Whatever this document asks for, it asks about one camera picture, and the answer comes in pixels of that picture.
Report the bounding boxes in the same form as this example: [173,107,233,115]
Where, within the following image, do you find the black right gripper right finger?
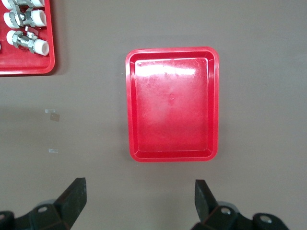
[191,179,291,230]

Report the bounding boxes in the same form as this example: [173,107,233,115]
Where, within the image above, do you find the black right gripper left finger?
[0,177,87,230]

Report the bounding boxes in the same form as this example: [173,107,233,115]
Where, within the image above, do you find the red plastic tray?
[125,46,220,163]

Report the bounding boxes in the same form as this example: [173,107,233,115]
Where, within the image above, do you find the red tray holding valves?
[0,0,56,76]

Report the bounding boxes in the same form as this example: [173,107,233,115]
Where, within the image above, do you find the metal valve with white caps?
[1,0,45,10]
[6,26,49,56]
[3,8,47,28]

